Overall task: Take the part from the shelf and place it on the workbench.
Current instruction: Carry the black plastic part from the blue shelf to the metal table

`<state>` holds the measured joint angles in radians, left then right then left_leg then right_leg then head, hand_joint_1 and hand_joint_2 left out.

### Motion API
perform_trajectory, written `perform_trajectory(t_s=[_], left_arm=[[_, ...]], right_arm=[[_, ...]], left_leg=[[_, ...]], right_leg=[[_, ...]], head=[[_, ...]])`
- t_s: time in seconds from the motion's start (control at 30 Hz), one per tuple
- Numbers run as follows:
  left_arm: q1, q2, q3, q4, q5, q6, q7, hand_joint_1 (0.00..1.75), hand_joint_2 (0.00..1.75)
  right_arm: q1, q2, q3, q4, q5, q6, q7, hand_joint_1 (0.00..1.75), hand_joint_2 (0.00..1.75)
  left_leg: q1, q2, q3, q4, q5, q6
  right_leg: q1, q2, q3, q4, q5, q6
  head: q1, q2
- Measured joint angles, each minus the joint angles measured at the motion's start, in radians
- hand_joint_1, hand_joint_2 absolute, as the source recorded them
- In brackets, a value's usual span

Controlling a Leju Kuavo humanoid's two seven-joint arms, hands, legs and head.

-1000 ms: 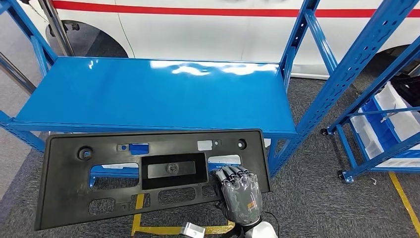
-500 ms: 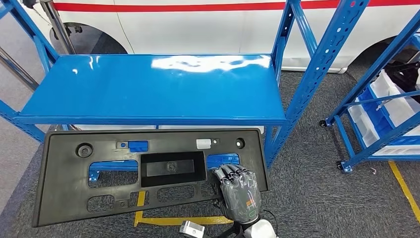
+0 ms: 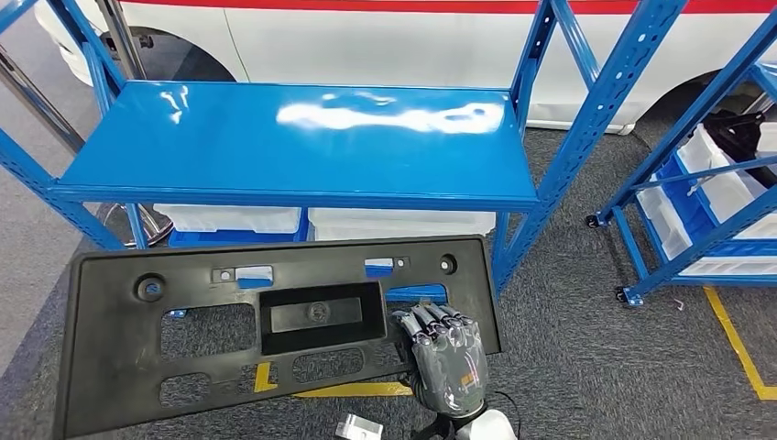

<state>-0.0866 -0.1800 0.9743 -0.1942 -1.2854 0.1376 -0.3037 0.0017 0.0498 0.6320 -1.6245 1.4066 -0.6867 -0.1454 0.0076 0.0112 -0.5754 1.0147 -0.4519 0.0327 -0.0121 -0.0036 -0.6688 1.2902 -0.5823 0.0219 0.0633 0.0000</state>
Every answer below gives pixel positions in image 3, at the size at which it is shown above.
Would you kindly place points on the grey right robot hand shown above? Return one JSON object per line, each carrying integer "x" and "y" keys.
{"x": 449, "y": 370}

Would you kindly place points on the black plastic plate bracket part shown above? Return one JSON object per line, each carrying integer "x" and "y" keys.
{"x": 103, "y": 340}

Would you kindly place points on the blue wheeled shelf rack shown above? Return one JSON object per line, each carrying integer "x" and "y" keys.
{"x": 707, "y": 246}

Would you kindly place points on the blue metal shelf rack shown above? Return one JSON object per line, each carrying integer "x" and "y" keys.
{"x": 243, "y": 146}

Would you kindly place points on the black curved plastic part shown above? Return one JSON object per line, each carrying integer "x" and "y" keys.
{"x": 734, "y": 142}

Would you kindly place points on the white plastic bin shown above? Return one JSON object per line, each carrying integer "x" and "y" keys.
{"x": 768, "y": 136}
{"x": 666, "y": 231}
{"x": 230, "y": 218}
{"x": 400, "y": 233}
{"x": 722, "y": 188}
{"x": 400, "y": 217}

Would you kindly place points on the small white floor scrap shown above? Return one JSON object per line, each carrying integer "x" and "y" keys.
{"x": 678, "y": 304}

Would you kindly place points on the blue plastic bin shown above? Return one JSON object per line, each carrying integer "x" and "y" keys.
{"x": 685, "y": 206}
{"x": 237, "y": 238}

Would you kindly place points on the yellow floor tape square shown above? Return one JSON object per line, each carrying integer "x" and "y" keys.
{"x": 737, "y": 346}

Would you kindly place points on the white car with red stripe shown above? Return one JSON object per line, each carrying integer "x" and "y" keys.
{"x": 376, "y": 48}

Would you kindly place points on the chrome stanchion pole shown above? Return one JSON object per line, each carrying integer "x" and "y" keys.
{"x": 124, "y": 39}

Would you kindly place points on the grey slanted metal bar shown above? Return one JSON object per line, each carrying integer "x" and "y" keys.
{"x": 39, "y": 103}

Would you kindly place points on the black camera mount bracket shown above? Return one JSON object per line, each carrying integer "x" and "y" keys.
{"x": 434, "y": 431}

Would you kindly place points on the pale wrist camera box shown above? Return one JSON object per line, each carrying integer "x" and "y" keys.
{"x": 358, "y": 428}

